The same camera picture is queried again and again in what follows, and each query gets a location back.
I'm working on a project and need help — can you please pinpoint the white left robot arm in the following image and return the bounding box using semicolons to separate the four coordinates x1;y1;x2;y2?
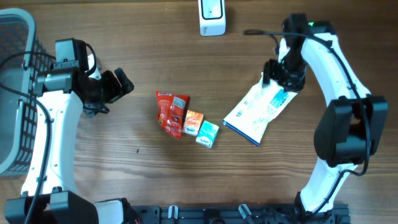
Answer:
4;39;141;223

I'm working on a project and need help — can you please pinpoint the yellow wet wipes pack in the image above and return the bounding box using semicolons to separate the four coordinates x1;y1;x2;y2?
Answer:
223;79;297;146

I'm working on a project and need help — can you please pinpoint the grey plastic shopping basket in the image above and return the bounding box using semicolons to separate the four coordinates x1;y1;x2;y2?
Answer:
0;7;60;177

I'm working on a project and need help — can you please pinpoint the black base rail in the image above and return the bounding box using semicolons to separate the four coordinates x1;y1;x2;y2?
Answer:
130;203;351;224

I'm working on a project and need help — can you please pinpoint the red snack bag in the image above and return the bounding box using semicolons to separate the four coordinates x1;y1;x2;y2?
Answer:
156;91;190;139

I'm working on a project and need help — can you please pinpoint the teal small carton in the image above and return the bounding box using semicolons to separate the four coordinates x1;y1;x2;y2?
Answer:
196;121;220;148

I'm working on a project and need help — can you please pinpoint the orange small carton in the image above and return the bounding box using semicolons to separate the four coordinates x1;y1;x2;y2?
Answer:
183;110;204;136

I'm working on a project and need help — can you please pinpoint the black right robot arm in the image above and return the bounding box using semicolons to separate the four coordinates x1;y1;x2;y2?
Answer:
262;14;388;220

